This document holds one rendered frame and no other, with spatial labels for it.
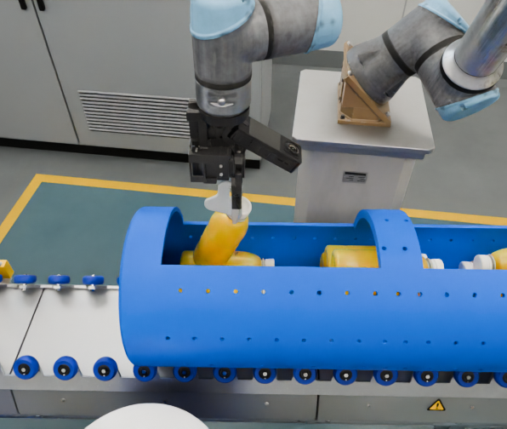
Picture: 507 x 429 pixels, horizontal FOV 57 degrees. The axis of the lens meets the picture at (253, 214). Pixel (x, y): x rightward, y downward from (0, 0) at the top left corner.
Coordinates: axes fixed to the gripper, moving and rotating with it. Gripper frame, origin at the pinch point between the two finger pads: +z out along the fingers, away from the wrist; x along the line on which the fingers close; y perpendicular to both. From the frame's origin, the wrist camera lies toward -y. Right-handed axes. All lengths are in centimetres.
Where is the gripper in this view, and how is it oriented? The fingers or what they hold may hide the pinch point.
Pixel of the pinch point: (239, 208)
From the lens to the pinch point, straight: 79.3
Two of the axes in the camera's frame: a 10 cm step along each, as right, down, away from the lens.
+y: -10.0, -0.3, 0.0
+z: -0.2, 7.0, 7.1
